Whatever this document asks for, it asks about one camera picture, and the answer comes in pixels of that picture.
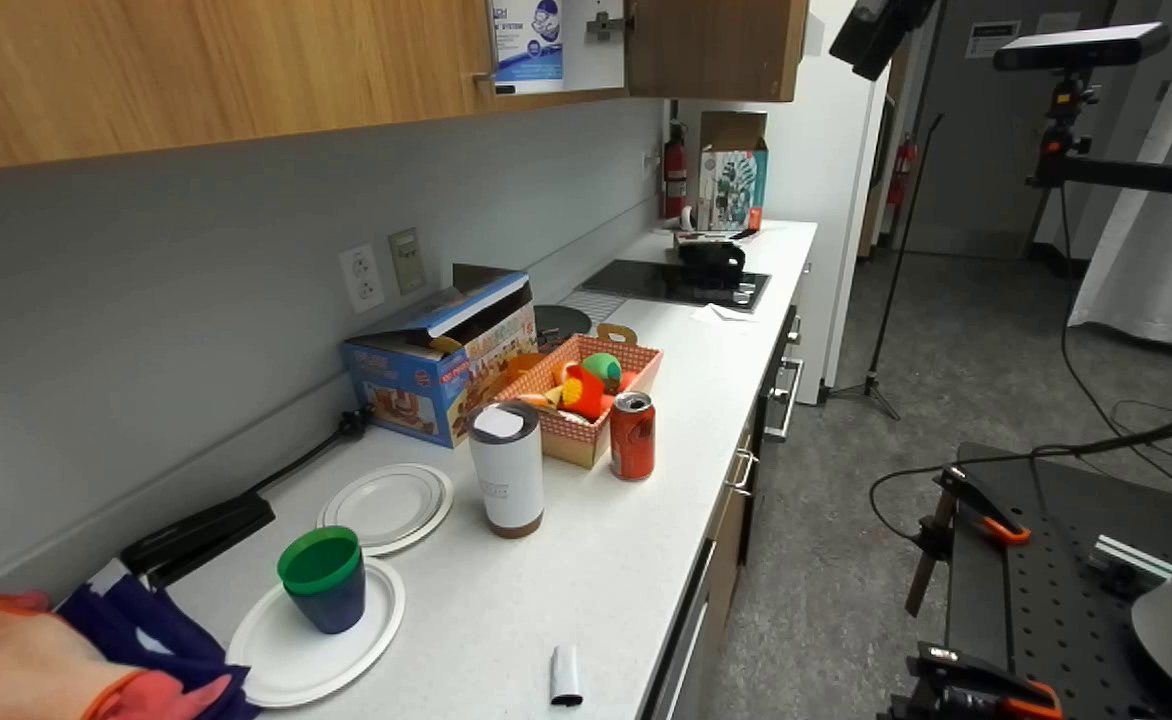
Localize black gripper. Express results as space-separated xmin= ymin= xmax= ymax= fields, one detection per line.
xmin=827 ymin=0 xmax=942 ymax=83

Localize wooden cupboard door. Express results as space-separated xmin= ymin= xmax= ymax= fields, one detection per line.
xmin=0 ymin=0 xmax=497 ymax=176
xmin=618 ymin=0 xmax=810 ymax=108

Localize metal door hinge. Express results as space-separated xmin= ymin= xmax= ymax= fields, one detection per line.
xmin=579 ymin=6 xmax=630 ymax=44

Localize tall white fridge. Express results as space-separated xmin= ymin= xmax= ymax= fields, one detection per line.
xmin=757 ymin=0 xmax=904 ymax=407

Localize brown cardboard box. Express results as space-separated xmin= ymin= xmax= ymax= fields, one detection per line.
xmin=694 ymin=108 xmax=771 ymax=155

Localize thin black light stand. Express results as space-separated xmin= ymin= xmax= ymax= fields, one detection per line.
xmin=858 ymin=0 xmax=950 ymax=418

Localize blue white package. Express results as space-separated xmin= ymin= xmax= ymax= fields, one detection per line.
xmin=694 ymin=141 xmax=771 ymax=236

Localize black pot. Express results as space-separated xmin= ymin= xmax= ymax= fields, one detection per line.
xmin=671 ymin=236 xmax=751 ymax=296

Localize black induction cooktop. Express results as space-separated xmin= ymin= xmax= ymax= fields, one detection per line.
xmin=577 ymin=255 xmax=777 ymax=317

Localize white fabric drape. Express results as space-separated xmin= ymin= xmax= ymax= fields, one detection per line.
xmin=1064 ymin=0 xmax=1172 ymax=352

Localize grey round plate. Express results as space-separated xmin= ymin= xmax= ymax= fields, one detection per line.
xmin=530 ymin=301 xmax=597 ymax=357

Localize green toy ball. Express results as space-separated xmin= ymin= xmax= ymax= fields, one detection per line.
xmin=579 ymin=348 xmax=622 ymax=392

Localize red toy fruit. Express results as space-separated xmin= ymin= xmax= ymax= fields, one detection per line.
xmin=561 ymin=365 xmax=613 ymax=423

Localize red soda can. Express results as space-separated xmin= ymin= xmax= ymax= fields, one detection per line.
xmin=607 ymin=389 xmax=658 ymax=485

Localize orange toy fruit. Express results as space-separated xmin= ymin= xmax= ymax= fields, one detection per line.
xmin=517 ymin=374 xmax=585 ymax=414

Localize red checked cardboard basket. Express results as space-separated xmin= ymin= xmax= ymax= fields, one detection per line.
xmin=490 ymin=320 xmax=664 ymax=470

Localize lower kitchen cabinets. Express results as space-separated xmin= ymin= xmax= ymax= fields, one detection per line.
xmin=641 ymin=396 xmax=765 ymax=720

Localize white tumbler brown base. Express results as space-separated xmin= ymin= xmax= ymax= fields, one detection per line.
xmin=462 ymin=399 xmax=546 ymax=540

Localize blue toy food box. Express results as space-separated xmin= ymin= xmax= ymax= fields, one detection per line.
xmin=334 ymin=269 xmax=545 ymax=452

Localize aluminium profile bar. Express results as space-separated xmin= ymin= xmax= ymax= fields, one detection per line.
xmin=1093 ymin=533 xmax=1172 ymax=588

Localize black perforated table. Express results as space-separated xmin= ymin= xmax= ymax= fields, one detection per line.
xmin=938 ymin=443 xmax=1172 ymax=720

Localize white plate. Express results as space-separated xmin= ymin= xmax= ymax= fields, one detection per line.
xmin=320 ymin=458 xmax=457 ymax=558
xmin=223 ymin=554 xmax=407 ymax=713

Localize small white marker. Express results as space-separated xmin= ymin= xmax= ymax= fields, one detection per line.
xmin=545 ymin=643 xmax=586 ymax=707

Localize green cup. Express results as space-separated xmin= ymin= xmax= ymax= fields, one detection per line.
xmin=271 ymin=522 xmax=371 ymax=640

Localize black stapler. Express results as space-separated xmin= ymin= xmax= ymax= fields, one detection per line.
xmin=115 ymin=493 xmax=280 ymax=593

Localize dark blue cloth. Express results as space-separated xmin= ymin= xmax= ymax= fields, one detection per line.
xmin=57 ymin=554 xmax=258 ymax=720

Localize red wall fire extinguisher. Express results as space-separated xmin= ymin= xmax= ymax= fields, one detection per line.
xmin=885 ymin=136 xmax=925 ymax=217

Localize black stereo camera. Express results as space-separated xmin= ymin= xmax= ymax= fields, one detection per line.
xmin=993 ymin=20 xmax=1172 ymax=76

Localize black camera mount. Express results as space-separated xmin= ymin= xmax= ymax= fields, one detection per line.
xmin=1030 ymin=62 xmax=1098 ymax=190

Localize oven front with handles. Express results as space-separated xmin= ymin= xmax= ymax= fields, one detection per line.
xmin=757 ymin=305 xmax=808 ymax=443

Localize thick black cable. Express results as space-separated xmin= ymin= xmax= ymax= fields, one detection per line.
xmin=862 ymin=396 xmax=1172 ymax=544

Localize orange handled clamp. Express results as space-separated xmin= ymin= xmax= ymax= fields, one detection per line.
xmin=893 ymin=640 xmax=1067 ymax=720
xmin=904 ymin=464 xmax=1034 ymax=621

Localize beige wall switch plate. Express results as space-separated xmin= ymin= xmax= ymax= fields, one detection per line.
xmin=385 ymin=224 xmax=431 ymax=301

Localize white wall outlet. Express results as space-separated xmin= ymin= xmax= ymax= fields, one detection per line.
xmin=334 ymin=238 xmax=388 ymax=317

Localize black power cable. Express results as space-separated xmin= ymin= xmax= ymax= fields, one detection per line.
xmin=255 ymin=403 xmax=375 ymax=496

